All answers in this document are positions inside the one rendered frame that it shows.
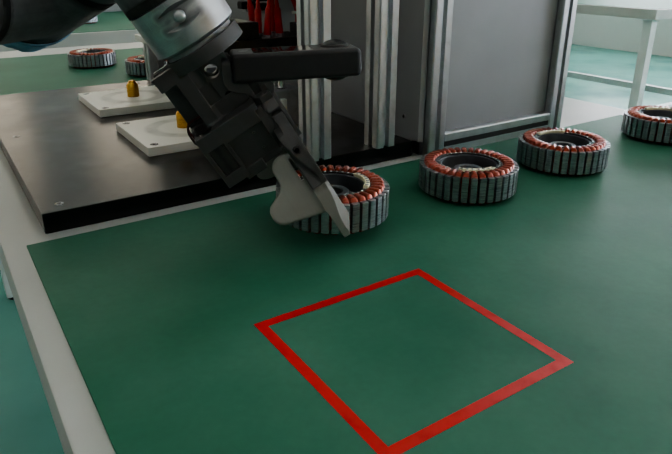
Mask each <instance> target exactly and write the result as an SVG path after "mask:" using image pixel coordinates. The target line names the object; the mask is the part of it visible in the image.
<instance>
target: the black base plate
mask: <svg viewBox="0 0 672 454"><path fill-rule="evenodd" d="M127 83H128V82H124V83H114V84H104V85H95V86H85V87H75V88H66V89H56V90H46V91H37V92H27V93H18V94H8V95H0V147H1V149H2V151H3V153H4V155H5V157H6V159H7V161H8V163H9V165H10V167H11V169H12V170H13V172H14V174H15V176H16V178H17V180H18V182H19V184H20V186H21V188H22V190H23V192H24V194H25V196H26V197H27V199H28V201H29V203H30V205H31V207H32V209H33V211H34V213H35V215H36V217H37V219H38V221H39V222H40V224H41V226H42V228H43V230H44V232H45V234H49V233H54V232H58V231H63V230H68V229H72V228H77V227H82V226H86V225H91V224H96V223H100V222H105V221H110V220H114V219H119V218H124V217H128V216H133V215H138V214H142V213H147V212H152V211H156V210H161V209H166V208H170V207H175V206H180V205H184V204H189V203H193V202H198V201H203V200H207V199H212V198H217V197H221V196H226V195H231V194H235V193H240V192H245V191H249V190H254V189H259V188H263V187H268V186H273V185H276V183H277V179H276V177H272V178H270V179H260V178H258V177H257V175H255V176H254V177H252V178H251V179H249V178H248V177H246V178H245V179H244V180H242V181H241V182H239V183H238V184H236V185H234V186H233V187H231V188H229V187H228V186H227V184H226V183H225V182H224V180H223V179H222V178H221V176H220V175H219V174H218V172H217V171H216V170H215V168H214V167H213V166H212V165H211V163H210V162H209V161H208V159H207V158H206V157H205V156H204V154H203V153H202V151H201V150H200V149H194V150H188V151H182V152H176V153H170V154H164V155H158V156H152V157H149V156H147V155H146V154H145V153H144V152H142V151H141V150H140V149H139V148H137V147H136V146H135V145H134V144H132V143H131V142H130V141H129V140H128V139H126V138H125V137H124V136H123V135H121V134H120V133H119V132H118V131H117V130H116V123H119V122H126V121H134V120H141V119H148V118H156V117H163V116H170V115H176V112H177V111H178V110H177V109H176V108H171V109H163V110H156V111H148V112H140V113H133V114H125V115H117V116H110V117H102V118H100V117H99V116H98V115H97V114H95V113H94V112H93V111H92V110H90V109H89V108H88V107H87V106H86V105H84V104H83V103H82V102H81V101H79V98H78V94H79V93H89V92H98V91H107V90H116V89H125V88H126V85H127ZM411 155H412V141H411V140H408V139H406V138H403V137H400V136H397V135H395V137H394V146H390V147H388V146H384V148H380V149H375V148H373V147H372V145H369V146H368V145H365V144H364V123H361V122H359V121H356V120H353V119H350V118H348V117H345V116H342V115H339V114H336V113H334V112H331V158H330V159H325V160H324V159H322V158H319V161H315V162H316V163H317V165H318V166H320V165H325V166H326V168H327V166H328V165H333V166H334V169H335V166H336V165H341V166H342V168H343V166H345V165H347V166H349V167H350V168H351V167H361V166H366V165H370V164H375V163H380V162H384V161H389V160H394V159H398V158H403V157H408V156H411Z"/></svg>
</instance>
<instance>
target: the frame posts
mask: <svg viewBox="0 0 672 454"><path fill-rule="evenodd" d="M296 19H297V46H299V45H318V44H322V43H323V42H325V41H327V40H330V39H331V0H296ZM398 28H399V0H367V8H366V64H365V121H364V144H365V145H368V146H369V145H372V147H373V148H375V149H380V148H384V146H388V147H390V146H394V137H395V109H396V82H397V55H398ZM143 50H144V59H145V67H146V76H147V80H150V81H151V82H152V79H153V78H154V77H153V73H154V72H155V71H157V70H158V69H160V68H161V67H163V66H164V61H162V60H158V59H157V57H156V56H155V54H154V53H153V52H152V50H151V49H150V48H149V46H148V45H147V44H145V43H143ZM298 106H299V130H300V131H301V133H302V134H300V135H299V137H300V138H301V140H302V142H303V144H304V145H305V147H306V148H307V150H308V151H309V153H310V154H311V156H312V157H313V159H314V160H315V161H319V158H322V159H324V160H325V159H330V158H331V80H328V79H326V78H315V79H299V80H298Z"/></svg>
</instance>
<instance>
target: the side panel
mask: <svg viewBox="0 0 672 454"><path fill-rule="evenodd" d="M577 1H578V0H431V4H430V22H429V40H428V58H427V77H426V95H425V113H424V132H423V141H421V142H416V141H415V146H414V153H415V154H418V155H420V154H422V156H424V155H425V154H428V153H429V152H432V151H434V150H438V149H441V150H442V149H443V148H447V149H448V148H450V147H452V148H453V149H454V148H455V147H459V148H460V149H461V148H462V147H466V148H470V147H476V146H481V145H485V144H490V143H494V142H499V141H503V140H508V139H512V138H517V137H519V135H521V134H522V133H524V132H526V131H528V130H532V129H536V128H542V127H544V128H547V127H551V128H553V127H557V128H560V123H561V116H562V109H563V101H564V94H565V87H566V80H567V73H568V66H569V58H570V51H571V44H572V37H573V30H574V23H575V15H576V8H577Z"/></svg>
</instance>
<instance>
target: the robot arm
mask: <svg viewBox="0 0 672 454"><path fill-rule="evenodd" d="M115 3H117V5H118V6H119V7H120V9H121V10H122V11H123V13H124V14H125V15H126V17H127V18H128V19H129V21H130V20H131V23H132V24H133V25H134V27H135V28H136V30H137V31H138V32H139V34H140V35H141V37H142V38H143V39H144V41H145V42H146V43H147V45H148V46H149V48H150V49H151V50H152V52H153V53H154V54H155V56H156V57H157V59H158V60H162V61H166V60H167V63H168V64H166V65H164V66H163V67H161V68H160V69H158V70H157V71H155V72H154V73H153V77H154V78H153V79H152V82H153V83H154V84H155V86H156V87H157V88H158V90H159V91H160V92H161V94H163V93H165V94H166V96H167V97H168V98H169V100H170V101H171V102H172V104H173V105H174V106H175V108H176V109H177V110H178V112H179V113H180V114H181V116H182V117H183V118H184V120H185V121H186V122H187V133H188V136H189V137H190V139H191V140H192V142H193V143H194V144H195V145H197V146H198V147H199V149H200V150H201V151H202V153H203V154H204V156H205V157H206V158H207V159H208V161H209V162H210V163H211V165H212V166H213V167H214V168H215V170H216V171H217V172H218V174H219V175H220V176H221V178H222V179H223V180H224V182H225V183H226V184H227V186H228V187H229V188H231V187H233V186H234V185H236V184H238V183H239V182H241V181H242V180H244V179H245V178H246V177H248V178H249V179H251V178H252V177H254V176H255V175H257V177H258V178H260V179H270V178H272V177H276V179H277V181H278V182H279V184H280V192H279V194H278V195H277V197H276V199H275V200H274V202H273V204H272V205H271V207H270V214H271V217H272V219H273V220H274V221H275V222H276V223H277V224H279V225H289V224H292V223H295V222H298V221H301V220H304V219H307V218H310V217H313V216H316V215H319V214H323V213H326V212H328V214H329V215H330V217H331V218H332V220H333V221H334V223H335V224H336V226H337V227H338V229H339V230H340V232H341V233H342V235H343V236H344V237H347V236H348V235H350V225H349V212H348V211H347V209H346V208H345V206H344V205H343V203H342V202H341V200H340V199H339V197H338V196H337V194H336V193H335V191H334V189H333V188H332V186H331V185H330V183H329V182H328V180H327V179H326V177H325V176H324V174H323V173H322V171H321V170H320V168H319V166H318V165H317V163H316V162H315V160H314V159H313V157H312V156H311V154H310V153H309V151H308V150H307V148H306V147H305V145H304V144H303V142H302V140H301V138H300V137H299V135H300V134H302V133H301V131H300V130H299V128H298V127H297V125H296V123H295V122H294V120H293V119H292V117H291V116H290V114H289V113H288V111H287V110H286V108H285V107H284V105H283V104H282V102H281V101H280V98H279V97H278V95H277V94H276V93H275V92H274V84H273V83H272V81H283V80H299V79H315V78H326V79H328V80H332V81H338V80H341V79H344V78H346V77H348V76H357V75H359V74H360V73H361V71H362V53H361V50H360V49H359V48H357V47H355V46H353V45H351V44H348V43H346V42H344V41H342V40H339V39H330V40H327V41H325V42H323V43H322V44H318V45H299V46H281V47H262V48H244V49H231V50H230V52H229V54H230V56H229V54H228V52H224V51H225V50H226V49H227V48H228V47H230V46H231V45H232V44H233V43H234V42H235V41H236V40H237V39H238V38H239V37H240V36H241V35H242V32H243V31H242V30H241V28H240V27H239V25H238V24H237V22H236V21H235V19H234V18H230V16H231V13H232V10H231V8H230V7H229V5H228V4H227V2H226V1H225V0H0V45H3V46H5V47H7V48H13V49H16V50H19V51H20V52H35V51H39V50H42V49H44V48H45V47H47V46H51V45H54V44H57V43H59V42H61V41H62V40H64V39H66V38H67V37H68V36H69V35H70V34H71V33H72V32H73V31H74V30H76V29H77V28H79V27H80V26H82V25H83V24H85V23H86V22H88V21H89V20H91V19H93V18H94V17H96V16H97V15H99V14H100V13H102V12H103V11H105V10H106V9H108V8H110V7H111V6H113V5H114V4H115ZM229 18H230V19H229ZM209 64H214V65H216V66H217V68H216V70H215V71H214V72H212V73H208V72H206V71H205V70H204V69H205V67H206V66H207V65H209ZM189 127H190V128H191V132H192V133H191V132H190V130H189ZM200 136H201V137H200ZM192 137H193V138H192ZM194 140H195V141H194ZM296 168H298V170H299V171H300V173H301V174H302V176H303V177H304V180H301V178H300V177H299V175H298V174H297V172H296V171H295V169H296Z"/></svg>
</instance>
